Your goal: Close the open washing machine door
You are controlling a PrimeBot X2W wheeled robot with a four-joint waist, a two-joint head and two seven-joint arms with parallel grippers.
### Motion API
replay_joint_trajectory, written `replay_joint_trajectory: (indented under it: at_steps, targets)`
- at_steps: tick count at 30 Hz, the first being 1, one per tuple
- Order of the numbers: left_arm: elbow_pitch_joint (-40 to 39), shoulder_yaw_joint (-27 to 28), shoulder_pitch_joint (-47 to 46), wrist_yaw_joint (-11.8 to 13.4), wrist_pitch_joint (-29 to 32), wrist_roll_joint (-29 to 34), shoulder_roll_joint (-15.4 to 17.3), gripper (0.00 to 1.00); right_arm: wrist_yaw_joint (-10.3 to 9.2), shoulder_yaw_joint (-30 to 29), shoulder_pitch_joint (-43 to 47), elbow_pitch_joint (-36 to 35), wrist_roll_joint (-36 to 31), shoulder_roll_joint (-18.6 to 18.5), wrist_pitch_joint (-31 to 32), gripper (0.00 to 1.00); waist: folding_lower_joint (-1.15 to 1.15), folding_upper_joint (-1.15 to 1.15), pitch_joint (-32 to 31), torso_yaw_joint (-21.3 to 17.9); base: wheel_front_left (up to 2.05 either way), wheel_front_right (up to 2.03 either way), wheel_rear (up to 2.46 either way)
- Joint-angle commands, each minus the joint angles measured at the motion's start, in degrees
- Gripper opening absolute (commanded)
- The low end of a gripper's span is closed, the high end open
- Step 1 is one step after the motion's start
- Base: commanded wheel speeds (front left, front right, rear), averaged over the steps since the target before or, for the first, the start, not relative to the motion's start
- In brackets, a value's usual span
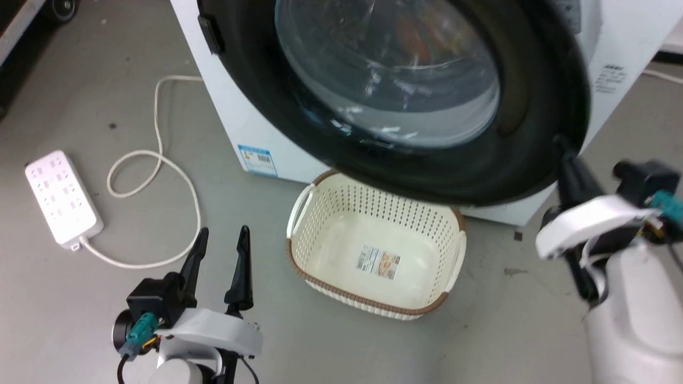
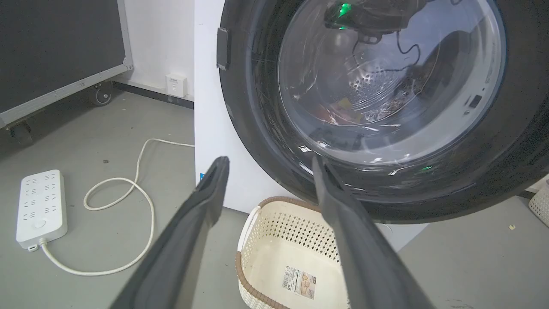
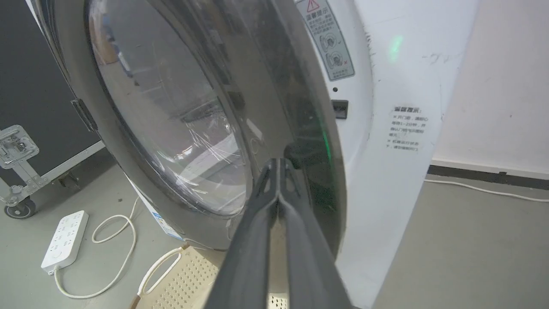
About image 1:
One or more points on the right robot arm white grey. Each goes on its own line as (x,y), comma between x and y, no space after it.
(640,320)

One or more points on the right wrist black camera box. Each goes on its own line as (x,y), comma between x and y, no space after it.
(648,178)

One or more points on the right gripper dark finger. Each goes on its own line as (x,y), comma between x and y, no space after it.
(576,181)

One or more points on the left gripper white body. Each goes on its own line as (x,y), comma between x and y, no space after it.
(213,328)

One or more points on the white power strip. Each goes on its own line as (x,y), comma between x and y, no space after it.
(61,200)

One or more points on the black round glass washer door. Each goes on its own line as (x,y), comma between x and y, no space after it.
(299,101)

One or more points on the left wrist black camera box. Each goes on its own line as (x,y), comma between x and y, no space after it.
(155,301)

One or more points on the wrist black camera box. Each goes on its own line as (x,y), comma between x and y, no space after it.
(155,301)
(648,178)

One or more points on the white front-load washing machine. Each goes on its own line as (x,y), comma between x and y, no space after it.
(251,128)

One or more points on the paper label inside basket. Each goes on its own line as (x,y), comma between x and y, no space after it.
(380,262)

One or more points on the blue energy label sticker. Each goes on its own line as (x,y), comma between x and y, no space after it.
(259,160)

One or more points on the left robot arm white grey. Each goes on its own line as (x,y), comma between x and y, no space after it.
(179,373)

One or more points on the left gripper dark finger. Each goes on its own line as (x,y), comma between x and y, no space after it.
(195,261)
(241,272)

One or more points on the dark furniture edge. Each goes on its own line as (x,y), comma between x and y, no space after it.
(13,32)

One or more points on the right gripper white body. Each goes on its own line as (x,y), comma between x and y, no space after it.
(587,224)

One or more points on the cream perforated laundry basket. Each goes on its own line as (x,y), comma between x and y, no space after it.
(341,234)

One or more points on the black caster wheel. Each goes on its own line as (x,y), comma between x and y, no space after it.
(61,8)

